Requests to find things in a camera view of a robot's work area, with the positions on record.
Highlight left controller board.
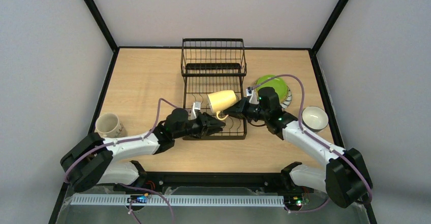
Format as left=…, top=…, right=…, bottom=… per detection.
left=127, top=195, right=149, bottom=204

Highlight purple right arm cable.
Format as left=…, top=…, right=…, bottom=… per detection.
left=249, top=74, right=373, bottom=215

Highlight green plate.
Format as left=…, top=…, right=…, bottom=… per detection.
left=263, top=78, right=287, bottom=85

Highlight yellow handled mug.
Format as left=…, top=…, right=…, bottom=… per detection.
left=207, top=90, right=237, bottom=121

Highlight white slotted cable duct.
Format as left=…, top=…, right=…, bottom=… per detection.
left=70, top=194, right=284, bottom=207

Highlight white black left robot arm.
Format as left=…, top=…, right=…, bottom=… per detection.
left=60, top=108, right=225, bottom=193

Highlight black aluminium frame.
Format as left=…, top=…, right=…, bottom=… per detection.
left=49, top=0, right=377, bottom=223

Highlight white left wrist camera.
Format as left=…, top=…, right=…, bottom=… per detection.
left=190, top=102, right=201, bottom=120

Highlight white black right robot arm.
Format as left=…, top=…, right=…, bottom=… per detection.
left=223, top=87, right=372, bottom=208

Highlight cream ceramic mug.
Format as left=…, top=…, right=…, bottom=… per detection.
left=95, top=113, right=127, bottom=138

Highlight controller board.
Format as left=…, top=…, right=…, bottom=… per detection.
left=284, top=194, right=310, bottom=206
left=127, top=195, right=149, bottom=204

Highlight white bowl dark rim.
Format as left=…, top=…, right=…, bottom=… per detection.
left=302, top=106, right=329, bottom=133

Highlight right controller board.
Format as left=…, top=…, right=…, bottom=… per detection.
left=284, top=194, right=310, bottom=206

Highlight black wire dish rack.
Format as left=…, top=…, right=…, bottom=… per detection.
left=180, top=38, right=248, bottom=141

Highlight blue striped white plate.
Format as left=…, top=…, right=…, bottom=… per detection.
left=280, top=88, right=293, bottom=110

